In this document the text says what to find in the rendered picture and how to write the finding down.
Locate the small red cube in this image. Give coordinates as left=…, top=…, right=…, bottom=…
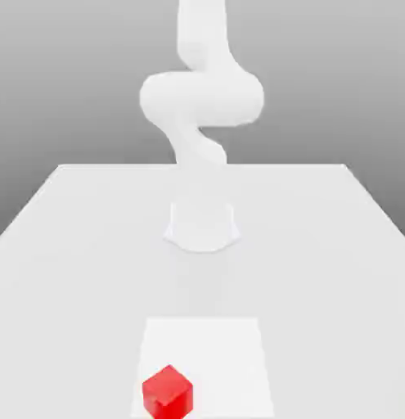
left=142, top=363, right=194, bottom=419

